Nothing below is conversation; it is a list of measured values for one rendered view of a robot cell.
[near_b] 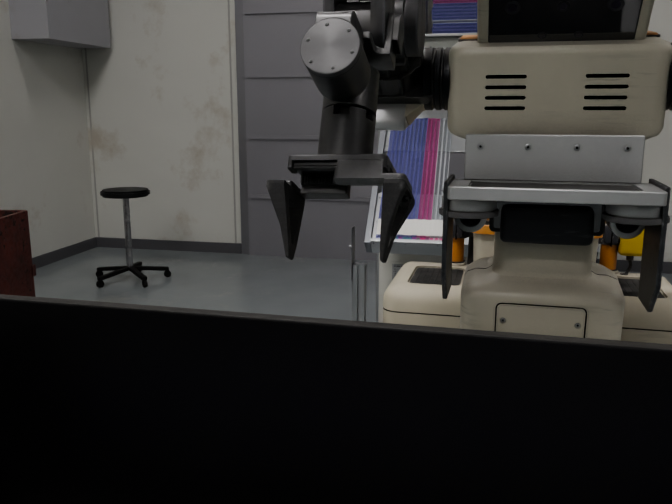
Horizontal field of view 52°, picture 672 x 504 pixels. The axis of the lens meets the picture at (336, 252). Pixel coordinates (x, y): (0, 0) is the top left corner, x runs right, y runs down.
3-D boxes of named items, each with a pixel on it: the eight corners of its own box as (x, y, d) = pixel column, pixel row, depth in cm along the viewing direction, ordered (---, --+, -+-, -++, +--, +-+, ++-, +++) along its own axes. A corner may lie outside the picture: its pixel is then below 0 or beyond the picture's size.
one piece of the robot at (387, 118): (382, 119, 105) (381, 43, 102) (414, 119, 104) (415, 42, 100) (369, 131, 96) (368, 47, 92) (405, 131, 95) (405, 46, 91)
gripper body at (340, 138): (385, 171, 66) (390, 100, 68) (285, 172, 69) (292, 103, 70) (397, 193, 72) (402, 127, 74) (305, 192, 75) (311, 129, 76)
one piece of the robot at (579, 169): (443, 279, 102) (448, 131, 98) (643, 290, 96) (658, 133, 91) (432, 309, 87) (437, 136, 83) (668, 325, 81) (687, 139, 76)
